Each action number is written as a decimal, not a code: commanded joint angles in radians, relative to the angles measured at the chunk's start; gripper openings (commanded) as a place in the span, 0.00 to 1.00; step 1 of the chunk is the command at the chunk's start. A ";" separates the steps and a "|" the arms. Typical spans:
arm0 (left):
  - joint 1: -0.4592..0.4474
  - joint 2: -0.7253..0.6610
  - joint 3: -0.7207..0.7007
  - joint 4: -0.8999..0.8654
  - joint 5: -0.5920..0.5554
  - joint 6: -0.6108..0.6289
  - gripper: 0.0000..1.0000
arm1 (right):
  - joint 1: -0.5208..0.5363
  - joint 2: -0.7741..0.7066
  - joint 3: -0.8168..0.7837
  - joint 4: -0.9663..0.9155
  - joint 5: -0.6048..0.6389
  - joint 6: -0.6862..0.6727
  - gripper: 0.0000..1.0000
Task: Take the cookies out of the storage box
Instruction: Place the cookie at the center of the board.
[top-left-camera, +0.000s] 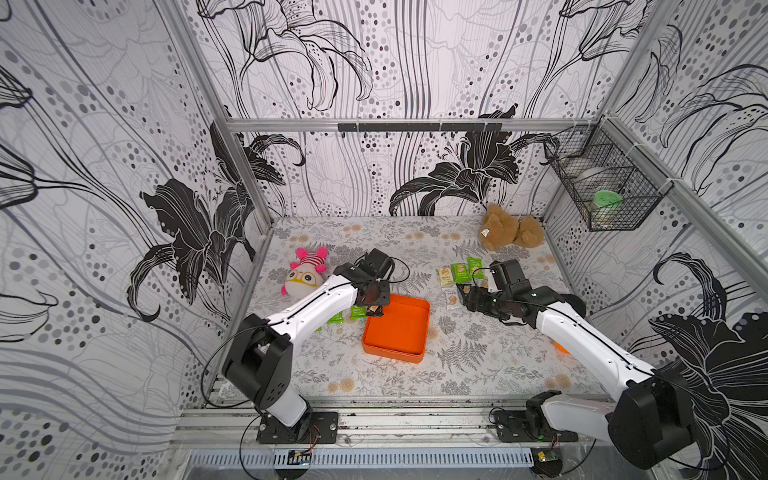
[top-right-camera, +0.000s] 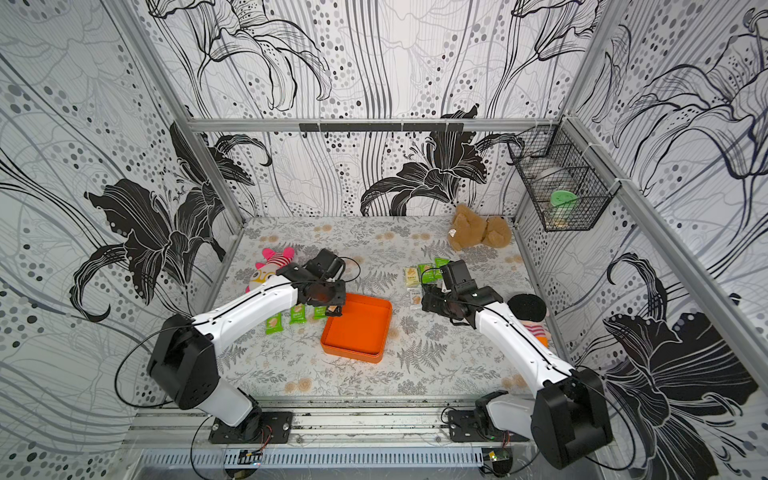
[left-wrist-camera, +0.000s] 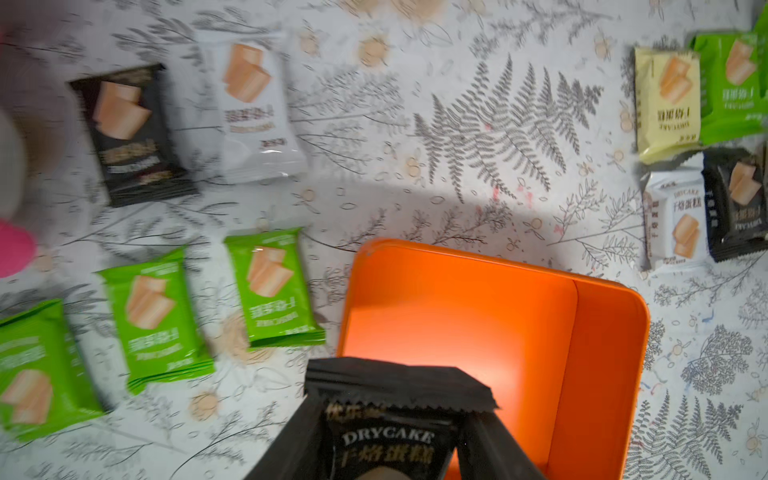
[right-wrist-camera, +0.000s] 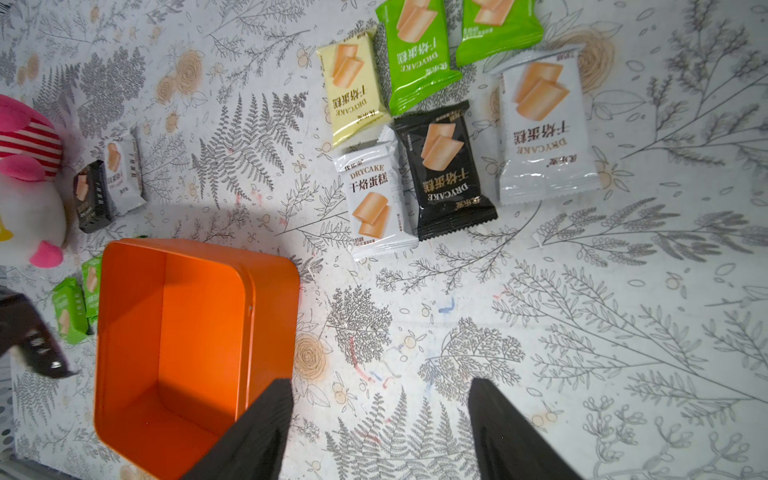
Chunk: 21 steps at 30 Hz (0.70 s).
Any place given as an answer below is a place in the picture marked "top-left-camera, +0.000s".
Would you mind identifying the floral table mat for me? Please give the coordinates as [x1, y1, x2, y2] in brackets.
[249, 216, 602, 398]

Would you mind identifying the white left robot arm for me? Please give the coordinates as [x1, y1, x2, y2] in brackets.
[222, 249, 395, 430]

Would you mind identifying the white cable duct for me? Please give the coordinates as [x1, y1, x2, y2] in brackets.
[188, 446, 534, 470]

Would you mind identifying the green cookie packet top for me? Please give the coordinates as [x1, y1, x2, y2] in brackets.
[451, 263, 472, 284]

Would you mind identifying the black wire basket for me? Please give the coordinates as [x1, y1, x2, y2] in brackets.
[546, 125, 671, 232]

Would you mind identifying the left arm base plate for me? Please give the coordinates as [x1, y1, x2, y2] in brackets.
[257, 410, 339, 445]

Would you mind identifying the orange storage box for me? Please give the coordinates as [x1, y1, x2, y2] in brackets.
[362, 294, 431, 364]

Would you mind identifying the green lid cup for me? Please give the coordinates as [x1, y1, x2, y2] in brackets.
[591, 190, 624, 228]

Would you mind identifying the green cookie packet hidden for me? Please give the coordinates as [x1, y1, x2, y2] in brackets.
[327, 312, 345, 324]

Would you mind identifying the yellow cookie packet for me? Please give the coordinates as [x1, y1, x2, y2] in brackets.
[437, 266, 455, 288]

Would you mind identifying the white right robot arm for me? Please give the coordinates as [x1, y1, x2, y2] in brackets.
[456, 260, 695, 470]

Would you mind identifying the green cookie packet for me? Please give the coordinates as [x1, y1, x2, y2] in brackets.
[467, 257, 485, 279]
[350, 306, 368, 320]
[451, 263, 472, 284]

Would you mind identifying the white cookie packet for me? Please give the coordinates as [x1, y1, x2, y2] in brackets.
[442, 286, 462, 310]

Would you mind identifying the striped orange toy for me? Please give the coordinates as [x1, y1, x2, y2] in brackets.
[553, 342, 570, 355]

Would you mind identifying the pink white plush toy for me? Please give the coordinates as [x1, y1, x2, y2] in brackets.
[281, 247, 328, 300]

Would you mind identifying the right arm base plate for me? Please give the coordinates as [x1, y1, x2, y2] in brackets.
[488, 407, 579, 446]

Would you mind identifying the black round disc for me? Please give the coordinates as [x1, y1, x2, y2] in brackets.
[561, 294, 587, 319]

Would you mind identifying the brown teddy bear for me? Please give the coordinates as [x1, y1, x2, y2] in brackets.
[478, 204, 545, 252]

